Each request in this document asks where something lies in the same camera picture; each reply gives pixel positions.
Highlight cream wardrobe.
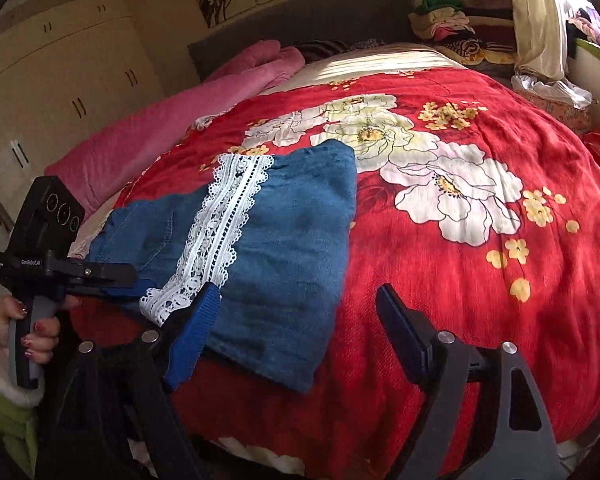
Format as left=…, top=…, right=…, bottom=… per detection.
left=0, top=0, right=167, bottom=273

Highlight person's left hand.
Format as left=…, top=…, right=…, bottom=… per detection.
left=0, top=294, right=82, bottom=367

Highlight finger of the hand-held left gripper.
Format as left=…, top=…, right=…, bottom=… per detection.
left=62, top=282, right=148, bottom=308
left=60, top=258, right=138, bottom=287

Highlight grey bed headboard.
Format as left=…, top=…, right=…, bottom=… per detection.
left=187, top=0, right=417, bottom=84

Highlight person's left forearm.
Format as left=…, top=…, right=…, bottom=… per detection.
left=0, top=307, right=45, bottom=463

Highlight red floral blanket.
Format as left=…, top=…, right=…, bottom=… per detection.
left=70, top=67, right=600, bottom=479

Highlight white cloth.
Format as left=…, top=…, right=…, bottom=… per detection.
left=510, top=73, right=594, bottom=109

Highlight blue pants with lace trim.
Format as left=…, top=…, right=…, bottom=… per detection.
left=87, top=139, right=359, bottom=395

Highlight cream bed sheet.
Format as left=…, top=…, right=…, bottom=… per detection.
left=274, top=42, right=464, bottom=94

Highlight pink quilt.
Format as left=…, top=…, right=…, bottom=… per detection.
left=43, top=42, right=307, bottom=207

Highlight striped pillow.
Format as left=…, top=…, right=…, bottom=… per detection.
left=294, top=38, right=354, bottom=64

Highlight pile of folded clothes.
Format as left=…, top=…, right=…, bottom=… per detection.
left=409, top=0, right=519, bottom=74

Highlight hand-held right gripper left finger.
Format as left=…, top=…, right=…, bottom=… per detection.
left=45, top=282, right=222, bottom=480

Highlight clothes on windowsill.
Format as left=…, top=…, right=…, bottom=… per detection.
left=566, top=4, right=600, bottom=59

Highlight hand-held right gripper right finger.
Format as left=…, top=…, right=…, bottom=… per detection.
left=376, top=283, right=564, bottom=480

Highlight cream curtain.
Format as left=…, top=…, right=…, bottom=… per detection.
left=509, top=0, right=577, bottom=84

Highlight floral storage box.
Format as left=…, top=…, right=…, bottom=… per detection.
left=512, top=87, right=594, bottom=134

